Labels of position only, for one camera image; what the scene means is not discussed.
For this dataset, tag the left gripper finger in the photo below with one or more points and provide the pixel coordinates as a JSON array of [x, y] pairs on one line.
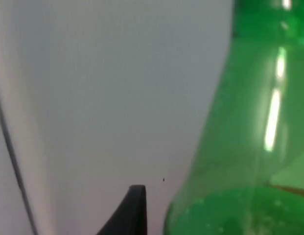
[[132, 215]]

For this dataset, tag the green plastic bottle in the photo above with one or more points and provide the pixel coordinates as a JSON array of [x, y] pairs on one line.
[[240, 147]]

